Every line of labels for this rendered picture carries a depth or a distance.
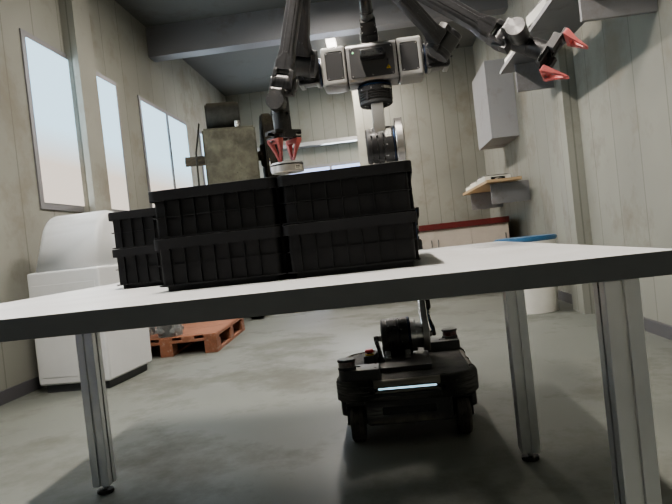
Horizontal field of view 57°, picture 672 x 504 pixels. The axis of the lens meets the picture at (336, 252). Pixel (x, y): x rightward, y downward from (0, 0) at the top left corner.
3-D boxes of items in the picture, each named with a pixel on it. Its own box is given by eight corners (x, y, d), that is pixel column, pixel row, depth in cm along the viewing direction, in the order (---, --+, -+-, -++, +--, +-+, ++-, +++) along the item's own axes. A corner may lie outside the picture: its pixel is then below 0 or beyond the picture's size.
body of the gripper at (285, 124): (302, 134, 197) (299, 111, 197) (275, 134, 191) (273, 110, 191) (291, 138, 202) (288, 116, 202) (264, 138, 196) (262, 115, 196)
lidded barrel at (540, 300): (572, 311, 499) (564, 233, 498) (507, 317, 503) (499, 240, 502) (555, 304, 551) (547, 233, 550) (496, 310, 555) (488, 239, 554)
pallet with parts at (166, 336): (164, 337, 619) (160, 302, 619) (251, 329, 612) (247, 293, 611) (108, 363, 494) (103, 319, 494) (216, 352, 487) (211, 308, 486)
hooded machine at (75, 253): (84, 374, 455) (66, 218, 453) (155, 367, 451) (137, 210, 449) (35, 396, 391) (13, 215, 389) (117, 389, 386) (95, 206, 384)
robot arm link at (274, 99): (299, 80, 197) (272, 76, 198) (293, 71, 186) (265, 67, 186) (294, 117, 198) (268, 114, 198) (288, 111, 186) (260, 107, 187)
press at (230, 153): (216, 312, 828) (193, 114, 824) (307, 302, 822) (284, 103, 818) (187, 327, 692) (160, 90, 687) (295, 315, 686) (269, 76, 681)
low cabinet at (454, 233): (516, 288, 713) (509, 215, 712) (328, 307, 732) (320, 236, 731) (490, 278, 892) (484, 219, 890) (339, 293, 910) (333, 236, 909)
